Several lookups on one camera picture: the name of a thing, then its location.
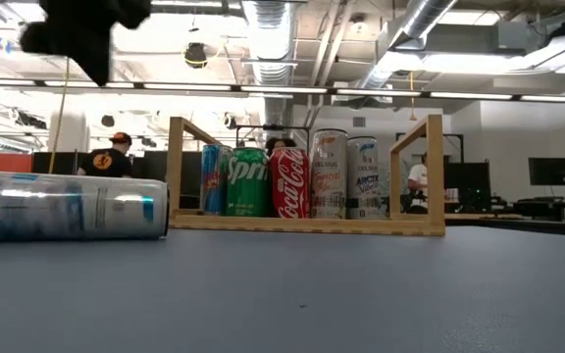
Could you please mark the white Celsius Tropical Vibe can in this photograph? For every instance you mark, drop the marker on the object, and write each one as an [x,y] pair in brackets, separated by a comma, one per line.
[329,171]

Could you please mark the red Coca-Cola can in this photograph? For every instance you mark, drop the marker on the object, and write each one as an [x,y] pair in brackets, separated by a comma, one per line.
[290,186]

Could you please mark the black dome fixture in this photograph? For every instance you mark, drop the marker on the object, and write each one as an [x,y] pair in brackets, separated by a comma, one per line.
[195,55]

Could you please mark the blue silver slim can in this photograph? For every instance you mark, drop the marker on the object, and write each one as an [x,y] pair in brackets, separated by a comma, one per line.
[211,176]

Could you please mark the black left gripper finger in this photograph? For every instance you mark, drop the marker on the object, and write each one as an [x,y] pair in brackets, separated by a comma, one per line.
[86,54]

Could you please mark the black office desk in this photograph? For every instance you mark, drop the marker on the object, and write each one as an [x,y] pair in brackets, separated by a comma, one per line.
[547,208]

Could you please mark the orange panel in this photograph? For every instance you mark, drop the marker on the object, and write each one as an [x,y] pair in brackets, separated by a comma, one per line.
[5,162]

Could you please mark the white cylindrical tank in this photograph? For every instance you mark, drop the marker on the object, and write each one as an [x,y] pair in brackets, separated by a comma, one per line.
[69,132]

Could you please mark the green Sprite can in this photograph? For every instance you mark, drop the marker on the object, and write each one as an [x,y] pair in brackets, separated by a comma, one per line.
[248,186]

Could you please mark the black computer cabinet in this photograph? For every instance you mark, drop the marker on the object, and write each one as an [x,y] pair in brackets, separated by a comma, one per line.
[469,181]

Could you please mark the long light rail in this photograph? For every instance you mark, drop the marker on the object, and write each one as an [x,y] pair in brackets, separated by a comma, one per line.
[282,89]

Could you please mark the person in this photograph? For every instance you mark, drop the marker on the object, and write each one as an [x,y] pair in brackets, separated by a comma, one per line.
[280,143]
[106,162]
[417,181]

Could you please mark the white Celsius Arctic Vibe can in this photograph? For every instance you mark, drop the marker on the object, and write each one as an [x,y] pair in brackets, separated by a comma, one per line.
[367,176]
[66,206]

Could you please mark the black desk monitor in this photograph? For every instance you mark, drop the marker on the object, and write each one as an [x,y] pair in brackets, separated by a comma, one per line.
[552,171]

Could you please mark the silver ribbed air duct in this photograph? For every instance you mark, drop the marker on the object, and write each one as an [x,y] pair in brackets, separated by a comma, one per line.
[268,49]
[410,29]

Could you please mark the wooden slatted shelf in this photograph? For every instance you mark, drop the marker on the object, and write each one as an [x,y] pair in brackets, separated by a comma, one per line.
[307,225]

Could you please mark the blue grey table mat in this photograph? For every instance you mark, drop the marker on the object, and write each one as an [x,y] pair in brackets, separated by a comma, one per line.
[312,294]

